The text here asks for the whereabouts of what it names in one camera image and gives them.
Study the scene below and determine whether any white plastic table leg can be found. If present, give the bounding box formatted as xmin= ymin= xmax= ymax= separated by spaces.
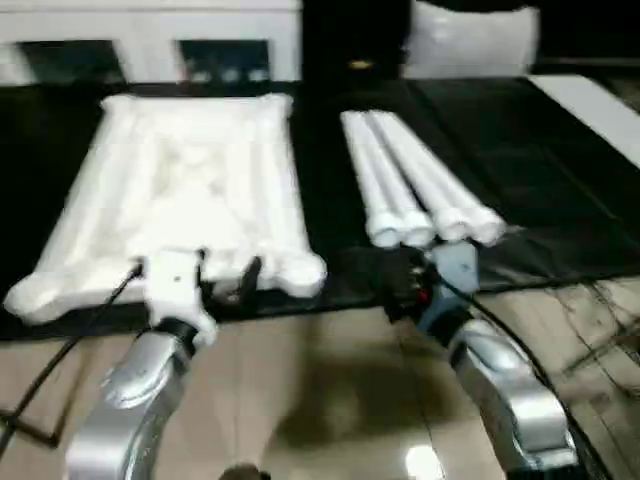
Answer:
xmin=380 ymin=112 xmax=507 ymax=246
xmin=339 ymin=109 xmax=402 ymax=248
xmin=352 ymin=110 xmax=434 ymax=247
xmin=368 ymin=110 xmax=470 ymax=242

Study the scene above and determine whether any white plastic table top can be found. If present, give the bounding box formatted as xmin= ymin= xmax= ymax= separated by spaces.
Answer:
xmin=2 ymin=92 xmax=329 ymax=324

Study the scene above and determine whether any black stand leg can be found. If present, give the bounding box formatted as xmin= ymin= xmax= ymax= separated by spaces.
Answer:
xmin=0 ymin=407 xmax=66 ymax=446

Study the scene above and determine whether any grey cushion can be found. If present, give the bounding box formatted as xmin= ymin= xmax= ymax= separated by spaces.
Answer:
xmin=403 ymin=0 xmax=541 ymax=76

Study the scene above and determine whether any white sideboard with glass doors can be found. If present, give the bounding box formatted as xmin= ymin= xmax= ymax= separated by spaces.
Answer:
xmin=0 ymin=0 xmax=299 ymax=86

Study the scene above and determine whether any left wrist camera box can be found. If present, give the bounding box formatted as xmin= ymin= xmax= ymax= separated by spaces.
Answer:
xmin=142 ymin=249 xmax=219 ymax=349

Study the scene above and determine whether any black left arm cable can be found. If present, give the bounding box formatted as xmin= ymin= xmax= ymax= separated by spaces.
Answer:
xmin=0 ymin=262 xmax=144 ymax=436

